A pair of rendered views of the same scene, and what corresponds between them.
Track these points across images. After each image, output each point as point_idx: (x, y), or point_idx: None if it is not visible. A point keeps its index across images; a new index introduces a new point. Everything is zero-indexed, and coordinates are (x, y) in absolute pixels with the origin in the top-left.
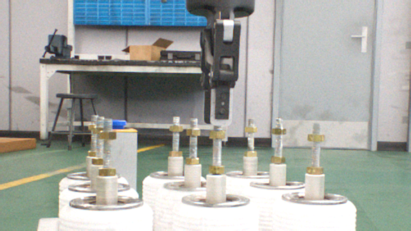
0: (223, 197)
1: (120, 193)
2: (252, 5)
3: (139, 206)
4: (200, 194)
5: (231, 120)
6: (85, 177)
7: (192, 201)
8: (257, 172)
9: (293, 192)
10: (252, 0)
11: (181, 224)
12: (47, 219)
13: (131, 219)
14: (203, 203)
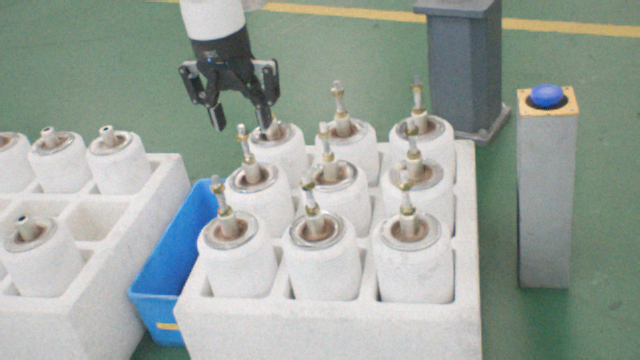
0: (246, 177)
1: (320, 141)
2: (196, 57)
3: (255, 146)
4: (275, 172)
5: (215, 128)
6: (398, 123)
7: None
8: (404, 233)
9: (255, 222)
10: (195, 53)
11: None
12: (466, 143)
13: None
14: (239, 168)
